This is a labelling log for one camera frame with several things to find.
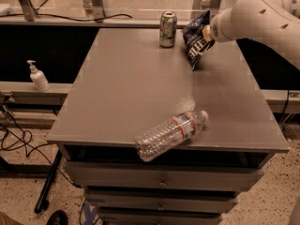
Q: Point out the clear plastic water bottle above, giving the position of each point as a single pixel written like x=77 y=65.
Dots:
x=164 y=137

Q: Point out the green 7up can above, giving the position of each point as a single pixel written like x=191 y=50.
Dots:
x=167 y=29

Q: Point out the black shoe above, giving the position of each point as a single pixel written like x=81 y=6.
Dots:
x=58 y=217

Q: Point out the blue chip bag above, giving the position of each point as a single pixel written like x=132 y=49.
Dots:
x=193 y=38

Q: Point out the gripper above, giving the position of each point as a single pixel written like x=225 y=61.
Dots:
x=215 y=30

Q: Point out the black floor stand leg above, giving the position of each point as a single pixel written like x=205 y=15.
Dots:
x=42 y=202

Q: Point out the top drawer knob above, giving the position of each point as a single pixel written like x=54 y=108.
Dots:
x=162 y=183

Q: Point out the white pump dispenser bottle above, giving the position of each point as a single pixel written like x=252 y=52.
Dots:
x=38 y=78

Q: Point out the metal frame rail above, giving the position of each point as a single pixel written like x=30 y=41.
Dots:
x=106 y=23

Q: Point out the grey drawer cabinet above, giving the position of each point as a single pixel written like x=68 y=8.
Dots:
x=129 y=84

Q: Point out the drawer knob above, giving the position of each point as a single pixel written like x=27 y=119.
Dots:
x=162 y=183
x=160 y=208

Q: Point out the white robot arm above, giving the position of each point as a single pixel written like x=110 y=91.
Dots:
x=273 y=23

